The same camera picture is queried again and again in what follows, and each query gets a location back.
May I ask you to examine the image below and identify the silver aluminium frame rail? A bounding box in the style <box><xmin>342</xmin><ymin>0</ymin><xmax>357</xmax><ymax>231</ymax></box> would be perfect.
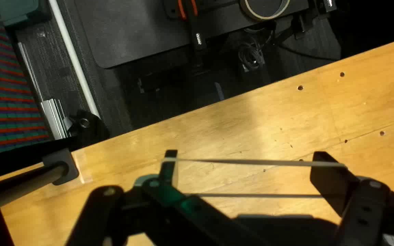
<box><xmin>47</xmin><ymin>0</ymin><xmax>101</xmax><ymax>120</ymax></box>

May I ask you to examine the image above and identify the colourful striped panel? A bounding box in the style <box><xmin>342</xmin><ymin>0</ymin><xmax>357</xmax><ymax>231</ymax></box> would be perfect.
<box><xmin>0</xmin><ymin>0</ymin><xmax>53</xmax><ymax>157</ymax></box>

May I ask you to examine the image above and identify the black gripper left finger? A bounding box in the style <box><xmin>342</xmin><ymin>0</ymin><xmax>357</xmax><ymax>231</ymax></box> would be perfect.
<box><xmin>66</xmin><ymin>149</ymin><xmax>235</xmax><ymax>246</ymax></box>

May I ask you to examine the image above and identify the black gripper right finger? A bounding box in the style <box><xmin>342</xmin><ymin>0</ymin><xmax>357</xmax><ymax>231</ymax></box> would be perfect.
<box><xmin>309</xmin><ymin>150</ymin><xmax>394</xmax><ymax>246</ymax></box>

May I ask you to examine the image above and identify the black knob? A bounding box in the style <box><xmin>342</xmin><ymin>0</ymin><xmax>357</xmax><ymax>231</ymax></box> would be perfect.
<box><xmin>67</xmin><ymin>109</ymin><xmax>105</xmax><ymax>141</ymax></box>

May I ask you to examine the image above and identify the black table clamp bracket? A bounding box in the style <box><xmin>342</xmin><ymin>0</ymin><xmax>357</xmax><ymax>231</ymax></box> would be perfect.
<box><xmin>0</xmin><ymin>147</ymin><xmax>81</xmax><ymax>218</ymax></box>

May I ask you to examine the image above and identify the black perforated plate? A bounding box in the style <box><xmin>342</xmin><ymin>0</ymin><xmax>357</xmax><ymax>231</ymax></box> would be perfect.
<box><xmin>71</xmin><ymin>0</ymin><xmax>311</xmax><ymax>70</ymax></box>

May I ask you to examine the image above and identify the black camera mount head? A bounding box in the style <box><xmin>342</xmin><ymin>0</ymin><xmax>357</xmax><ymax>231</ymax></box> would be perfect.
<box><xmin>233</xmin><ymin>38</ymin><xmax>271</xmax><ymax>76</ymax></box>

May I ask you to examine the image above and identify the tape roll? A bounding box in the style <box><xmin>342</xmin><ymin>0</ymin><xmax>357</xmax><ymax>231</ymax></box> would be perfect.
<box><xmin>238</xmin><ymin>0</ymin><xmax>293</xmax><ymax>22</ymax></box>

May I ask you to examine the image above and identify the orange handled clamp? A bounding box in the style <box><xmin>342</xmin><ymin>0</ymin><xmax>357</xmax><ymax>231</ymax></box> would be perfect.
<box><xmin>174</xmin><ymin>0</ymin><xmax>201</xmax><ymax>22</ymax></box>

